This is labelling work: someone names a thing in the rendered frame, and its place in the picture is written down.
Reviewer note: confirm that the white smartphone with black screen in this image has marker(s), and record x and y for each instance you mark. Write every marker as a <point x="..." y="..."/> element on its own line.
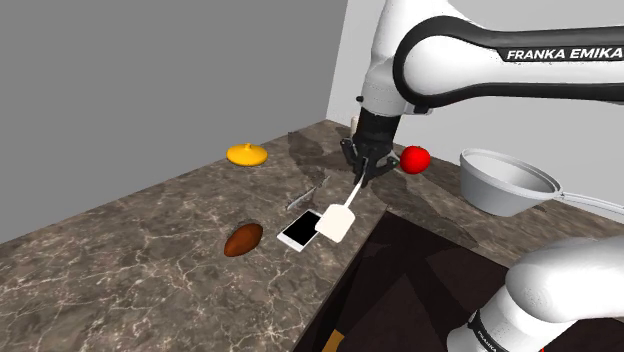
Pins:
<point x="298" y="231"/>

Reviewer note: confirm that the dark robot stand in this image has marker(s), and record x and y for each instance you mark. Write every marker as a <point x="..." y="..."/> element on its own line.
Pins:
<point x="404" y="292"/>

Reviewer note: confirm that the silver knife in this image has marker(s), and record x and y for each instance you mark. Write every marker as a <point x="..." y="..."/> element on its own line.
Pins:
<point x="306" y="196"/>

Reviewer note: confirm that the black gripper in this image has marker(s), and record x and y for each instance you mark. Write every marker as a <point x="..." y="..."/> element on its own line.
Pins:
<point x="374" y="130"/>

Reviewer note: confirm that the grey saucepan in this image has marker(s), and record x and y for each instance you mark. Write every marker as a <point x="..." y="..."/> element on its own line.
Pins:
<point x="497" y="187"/>

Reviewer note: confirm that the yellow lid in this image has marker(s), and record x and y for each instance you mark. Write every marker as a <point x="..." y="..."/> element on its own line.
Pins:
<point x="247" y="155"/>

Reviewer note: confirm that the red apple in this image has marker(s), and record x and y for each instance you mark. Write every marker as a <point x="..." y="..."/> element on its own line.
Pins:
<point x="415" y="159"/>

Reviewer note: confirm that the brown potato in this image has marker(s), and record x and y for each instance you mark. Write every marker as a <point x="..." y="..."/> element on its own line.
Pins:
<point x="243" y="240"/>

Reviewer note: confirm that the white spatula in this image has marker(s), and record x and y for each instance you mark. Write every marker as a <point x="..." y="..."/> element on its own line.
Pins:
<point x="335" y="222"/>

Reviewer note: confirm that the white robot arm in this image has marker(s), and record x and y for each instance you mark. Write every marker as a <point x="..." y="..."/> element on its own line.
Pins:
<point x="448" y="63"/>

